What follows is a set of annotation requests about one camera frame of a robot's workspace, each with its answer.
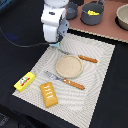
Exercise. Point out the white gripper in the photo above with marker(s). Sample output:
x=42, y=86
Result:
x=55, y=25

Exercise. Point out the white milk carton toy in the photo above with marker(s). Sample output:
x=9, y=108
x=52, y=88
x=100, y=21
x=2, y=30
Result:
x=56, y=44

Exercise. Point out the grey saucepan with handle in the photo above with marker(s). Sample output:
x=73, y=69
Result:
x=72, y=10

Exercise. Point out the yellow cheese wedge toy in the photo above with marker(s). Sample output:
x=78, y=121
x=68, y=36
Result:
x=91, y=13

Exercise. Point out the dark grey pot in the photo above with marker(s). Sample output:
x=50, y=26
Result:
x=96, y=6

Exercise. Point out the yellow butter box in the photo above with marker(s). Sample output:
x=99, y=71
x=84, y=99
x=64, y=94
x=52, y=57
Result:
x=24, y=81

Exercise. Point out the orange bread loaf toy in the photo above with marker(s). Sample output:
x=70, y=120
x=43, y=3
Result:
x=48, y=94

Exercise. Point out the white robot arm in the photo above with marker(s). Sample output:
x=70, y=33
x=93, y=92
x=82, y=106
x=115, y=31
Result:
x=57, y=4

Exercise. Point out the round wooden plate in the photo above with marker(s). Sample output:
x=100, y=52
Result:
x=69, y=66

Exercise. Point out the pink toy stove top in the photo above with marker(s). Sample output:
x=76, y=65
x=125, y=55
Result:
x=106, y=28

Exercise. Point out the beige woven placemat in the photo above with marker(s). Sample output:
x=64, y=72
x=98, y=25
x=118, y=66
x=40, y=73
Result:
x=75, y=106

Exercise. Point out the beige bowl on stove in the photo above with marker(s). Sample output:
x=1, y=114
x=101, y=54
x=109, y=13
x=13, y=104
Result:
x=122, y=14

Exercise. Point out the toy fork wooden handle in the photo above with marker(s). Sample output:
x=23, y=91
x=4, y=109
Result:
x=69, y=82

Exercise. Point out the toy knife wooden handle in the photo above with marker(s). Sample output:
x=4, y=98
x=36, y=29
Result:
x=80, y=56

